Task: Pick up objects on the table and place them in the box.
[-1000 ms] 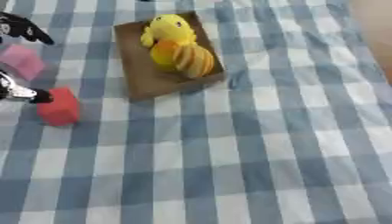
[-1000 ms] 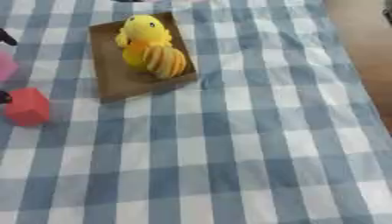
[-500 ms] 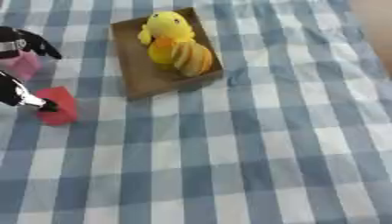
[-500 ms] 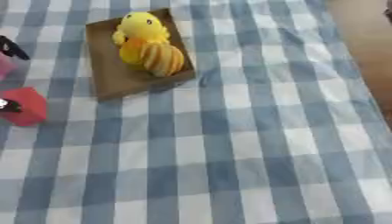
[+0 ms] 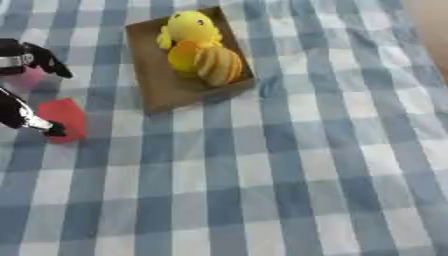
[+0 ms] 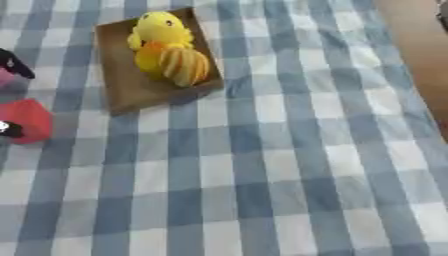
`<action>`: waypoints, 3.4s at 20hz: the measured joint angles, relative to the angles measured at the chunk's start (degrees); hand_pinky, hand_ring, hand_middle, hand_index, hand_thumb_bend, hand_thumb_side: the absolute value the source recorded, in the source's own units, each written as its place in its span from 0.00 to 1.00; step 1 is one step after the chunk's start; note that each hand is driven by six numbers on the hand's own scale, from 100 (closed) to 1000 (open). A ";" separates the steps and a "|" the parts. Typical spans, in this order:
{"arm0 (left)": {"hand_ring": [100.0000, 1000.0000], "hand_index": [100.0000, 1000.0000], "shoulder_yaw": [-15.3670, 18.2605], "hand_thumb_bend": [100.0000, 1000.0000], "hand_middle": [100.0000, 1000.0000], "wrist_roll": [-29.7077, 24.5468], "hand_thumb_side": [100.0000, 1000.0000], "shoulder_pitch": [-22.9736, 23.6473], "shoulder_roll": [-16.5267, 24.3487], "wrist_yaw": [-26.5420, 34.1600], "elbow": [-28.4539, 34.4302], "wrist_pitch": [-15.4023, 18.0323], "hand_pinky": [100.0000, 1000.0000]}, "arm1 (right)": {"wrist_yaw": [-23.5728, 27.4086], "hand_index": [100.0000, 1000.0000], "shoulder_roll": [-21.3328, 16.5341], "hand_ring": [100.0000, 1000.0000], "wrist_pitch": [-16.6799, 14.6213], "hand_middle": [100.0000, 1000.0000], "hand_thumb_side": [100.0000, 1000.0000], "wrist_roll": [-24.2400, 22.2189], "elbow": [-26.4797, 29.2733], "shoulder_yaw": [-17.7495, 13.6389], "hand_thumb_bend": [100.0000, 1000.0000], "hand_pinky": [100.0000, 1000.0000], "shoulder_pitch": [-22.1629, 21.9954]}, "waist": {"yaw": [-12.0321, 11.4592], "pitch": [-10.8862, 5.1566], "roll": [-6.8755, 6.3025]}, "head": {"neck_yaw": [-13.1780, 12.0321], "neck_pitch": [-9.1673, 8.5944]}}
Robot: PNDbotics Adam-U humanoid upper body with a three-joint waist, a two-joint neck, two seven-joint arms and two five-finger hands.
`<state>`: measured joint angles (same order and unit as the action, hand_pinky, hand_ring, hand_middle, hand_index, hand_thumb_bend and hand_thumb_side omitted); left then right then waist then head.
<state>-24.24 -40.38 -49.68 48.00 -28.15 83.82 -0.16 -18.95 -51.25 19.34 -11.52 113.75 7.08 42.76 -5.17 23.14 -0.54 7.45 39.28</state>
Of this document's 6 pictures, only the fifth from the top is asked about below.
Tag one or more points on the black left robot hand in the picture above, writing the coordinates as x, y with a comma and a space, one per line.
10, 111

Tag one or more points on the tan cardboard box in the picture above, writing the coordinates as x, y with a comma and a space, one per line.
169, 90

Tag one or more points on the red block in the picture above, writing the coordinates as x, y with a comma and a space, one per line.
65, 115

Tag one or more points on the yellow duck soft toy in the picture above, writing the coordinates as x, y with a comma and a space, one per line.
188, 27

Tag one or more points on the striped tan toy bread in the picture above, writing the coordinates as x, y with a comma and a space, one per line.
219, 66

